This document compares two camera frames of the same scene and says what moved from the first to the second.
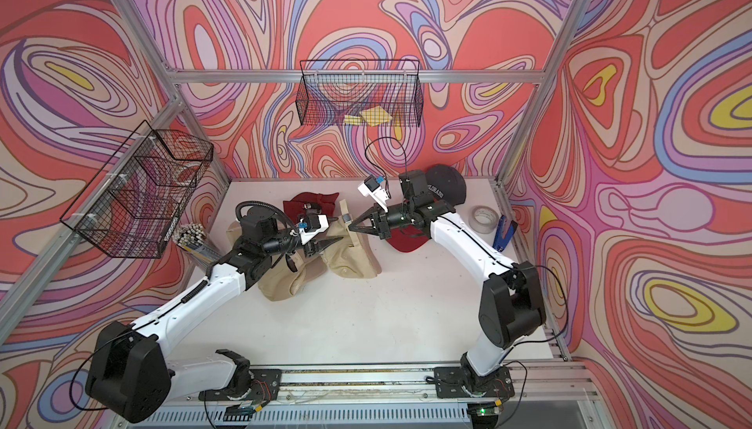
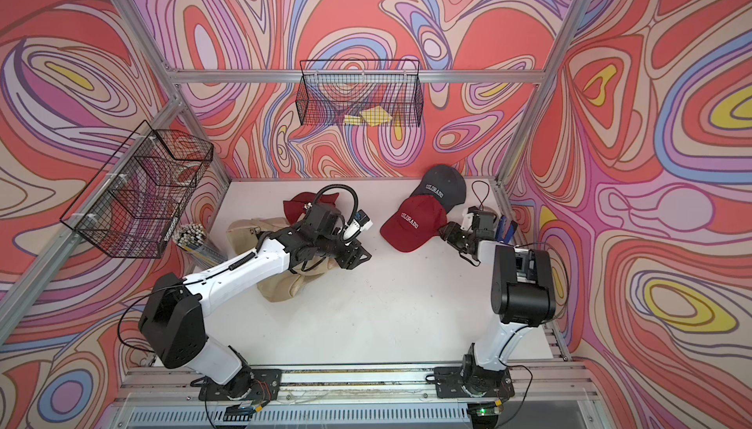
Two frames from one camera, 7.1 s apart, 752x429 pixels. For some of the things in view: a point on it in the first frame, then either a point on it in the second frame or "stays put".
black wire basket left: x=132 y=207 stays put
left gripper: x=317 y=249 → x=352 y=257
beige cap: x=289 y=272 stays put
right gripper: x=379 y=219 → x=450 y=234
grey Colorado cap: x=445 y=183 stays put
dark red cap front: x=295 y=207 stays put
